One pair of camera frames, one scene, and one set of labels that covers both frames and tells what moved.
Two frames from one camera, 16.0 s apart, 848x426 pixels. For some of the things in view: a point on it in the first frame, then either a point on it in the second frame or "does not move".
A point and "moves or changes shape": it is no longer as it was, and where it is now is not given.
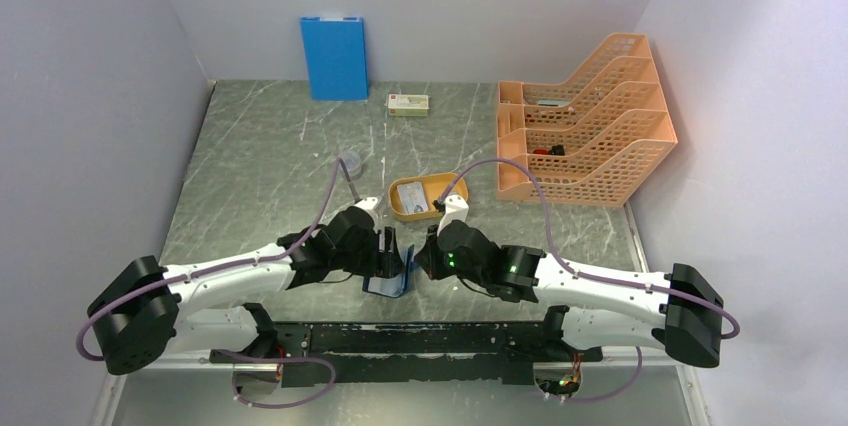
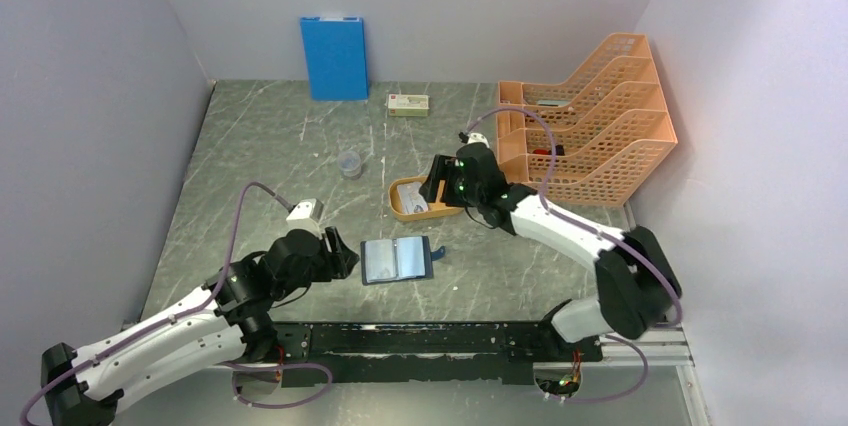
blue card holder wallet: x=395 y=286 moves or changes shape
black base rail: x=405 y=354 does not move
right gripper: x=428 y=257 -> x=443 y=168
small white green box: x=408 y=105 does not move
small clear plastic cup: x=352 y=162 does not move
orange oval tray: x=433 y=187 does not move
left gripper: x=385 y=263 -> x=339 y=262
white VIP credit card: x=412 y=197 does not move
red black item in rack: x=557 y=150 does not move
